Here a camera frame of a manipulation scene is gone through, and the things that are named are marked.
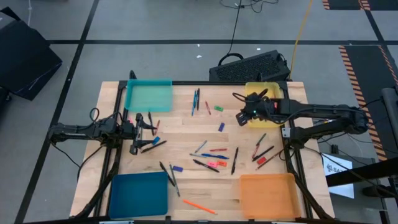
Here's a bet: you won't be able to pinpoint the grey pole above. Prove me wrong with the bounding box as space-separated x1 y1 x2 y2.
381 86 398 147

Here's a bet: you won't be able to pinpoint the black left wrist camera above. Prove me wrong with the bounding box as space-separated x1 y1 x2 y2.
121 121 135 138

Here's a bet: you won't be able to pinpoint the black mat orange hazard stripes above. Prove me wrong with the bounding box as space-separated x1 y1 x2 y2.
338 44 398 162
322 0 398 12

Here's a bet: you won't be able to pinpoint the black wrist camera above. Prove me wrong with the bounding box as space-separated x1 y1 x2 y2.
248 95 265 110
121 121 135 138

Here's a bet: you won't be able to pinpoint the orange pencil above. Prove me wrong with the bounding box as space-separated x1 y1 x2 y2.
182 199 218 215

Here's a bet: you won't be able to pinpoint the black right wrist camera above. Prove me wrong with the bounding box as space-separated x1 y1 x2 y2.
248 95 265 110

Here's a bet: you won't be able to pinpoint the orange plastic bin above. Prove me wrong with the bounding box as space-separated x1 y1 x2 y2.
238 172 302 220

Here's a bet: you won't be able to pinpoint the black pen white scale print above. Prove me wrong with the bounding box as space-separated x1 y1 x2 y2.
192 159 221 174

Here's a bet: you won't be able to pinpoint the black cable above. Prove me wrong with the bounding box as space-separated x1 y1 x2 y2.
219 0 280 67

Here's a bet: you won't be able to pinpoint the white printed sign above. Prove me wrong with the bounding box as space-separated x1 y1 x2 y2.
322 152 355 200

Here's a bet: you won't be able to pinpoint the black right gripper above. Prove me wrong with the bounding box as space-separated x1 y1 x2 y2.
235 93 279 127

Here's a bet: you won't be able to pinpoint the teal plastic bin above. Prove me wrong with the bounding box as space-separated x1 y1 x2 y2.
123 78 174 113

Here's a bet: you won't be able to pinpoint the black computer case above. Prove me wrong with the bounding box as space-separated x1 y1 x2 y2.
208 49 292 83

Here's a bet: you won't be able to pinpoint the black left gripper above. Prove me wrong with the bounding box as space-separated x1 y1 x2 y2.
121 113 157 156

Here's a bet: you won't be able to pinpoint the dark blue plastic bin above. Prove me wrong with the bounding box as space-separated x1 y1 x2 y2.
108 170 170 220

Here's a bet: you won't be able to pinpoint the yellow cable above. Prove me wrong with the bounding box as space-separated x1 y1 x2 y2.
288 0 314 81

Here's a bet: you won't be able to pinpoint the black beam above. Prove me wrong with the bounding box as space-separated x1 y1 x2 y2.
325 155 398 188

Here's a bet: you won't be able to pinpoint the large black box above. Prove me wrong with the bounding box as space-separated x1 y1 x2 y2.
0 6 63 101

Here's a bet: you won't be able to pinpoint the blue pen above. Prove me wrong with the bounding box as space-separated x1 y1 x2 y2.
200 152 230 161
190 89 198 117

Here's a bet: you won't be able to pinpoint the yellow plastic bin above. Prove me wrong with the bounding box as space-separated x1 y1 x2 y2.
244 81 284 129

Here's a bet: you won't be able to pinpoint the brown pencil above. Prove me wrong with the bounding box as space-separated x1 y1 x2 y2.
255 149 285 171

